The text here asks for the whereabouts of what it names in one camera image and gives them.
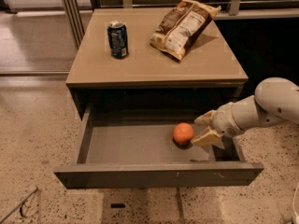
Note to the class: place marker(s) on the open grey top drawer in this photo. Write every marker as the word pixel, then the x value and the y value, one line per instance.
pixel 135 149

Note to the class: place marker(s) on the brown chip bag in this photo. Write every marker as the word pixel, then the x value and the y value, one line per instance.
pixel 181 27

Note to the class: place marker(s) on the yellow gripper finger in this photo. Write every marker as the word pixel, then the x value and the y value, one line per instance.
pixel 208 137
pixel 205 119

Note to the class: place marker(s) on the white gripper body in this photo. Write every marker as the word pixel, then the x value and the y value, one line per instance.
pixel 224 119

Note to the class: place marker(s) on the metal bar on floor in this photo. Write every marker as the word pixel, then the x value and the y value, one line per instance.
pixel 19 205

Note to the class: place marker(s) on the orange fruit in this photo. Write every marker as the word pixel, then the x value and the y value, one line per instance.
pixel 183 133

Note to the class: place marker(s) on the dark blue soda can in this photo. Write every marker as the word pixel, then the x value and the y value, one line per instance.
pixel 117 38

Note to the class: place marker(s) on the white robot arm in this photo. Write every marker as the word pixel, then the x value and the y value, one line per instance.
pixel 275 100

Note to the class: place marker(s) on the small black floor object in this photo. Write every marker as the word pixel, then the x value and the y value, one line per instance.
pixel 117 205

